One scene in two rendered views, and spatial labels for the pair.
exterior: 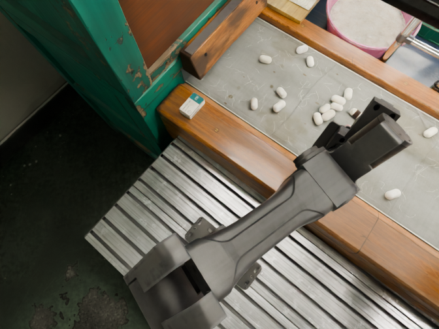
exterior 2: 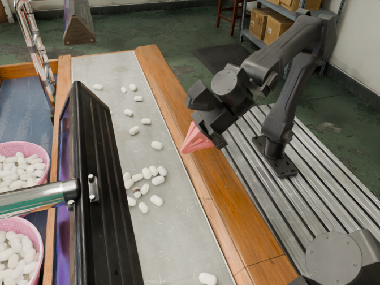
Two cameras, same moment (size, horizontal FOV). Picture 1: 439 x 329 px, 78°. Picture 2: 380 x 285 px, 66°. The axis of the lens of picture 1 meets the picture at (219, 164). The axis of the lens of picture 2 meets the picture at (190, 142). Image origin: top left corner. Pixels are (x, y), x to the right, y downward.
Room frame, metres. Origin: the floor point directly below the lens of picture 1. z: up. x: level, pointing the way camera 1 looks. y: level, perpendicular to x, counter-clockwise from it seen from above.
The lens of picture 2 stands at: (0.35, -0.29, 1.32)
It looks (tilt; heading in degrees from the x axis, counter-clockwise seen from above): 39 degrees down; 212
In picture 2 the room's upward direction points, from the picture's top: straight up
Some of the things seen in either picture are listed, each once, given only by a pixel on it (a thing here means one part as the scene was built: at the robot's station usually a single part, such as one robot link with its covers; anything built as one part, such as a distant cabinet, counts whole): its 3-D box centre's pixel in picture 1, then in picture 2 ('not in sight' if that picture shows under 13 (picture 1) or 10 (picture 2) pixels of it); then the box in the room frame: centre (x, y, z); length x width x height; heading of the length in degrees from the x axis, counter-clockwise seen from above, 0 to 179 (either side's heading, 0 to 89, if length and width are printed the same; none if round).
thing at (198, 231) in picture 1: (222, 252); not in sight; (-0.01, 0.01, 0.71); 0.20 x 0.07 x 0.08; 47
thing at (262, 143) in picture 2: not in sight; (275, 146); (-0.42, -0.43, 0.71); 0.20 x 0.07 x 0.08; 47
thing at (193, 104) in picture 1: (192, 106); not in sight; (0.35, 0.06, 0.77); 0.06 x 0.04 x 0.02; 139
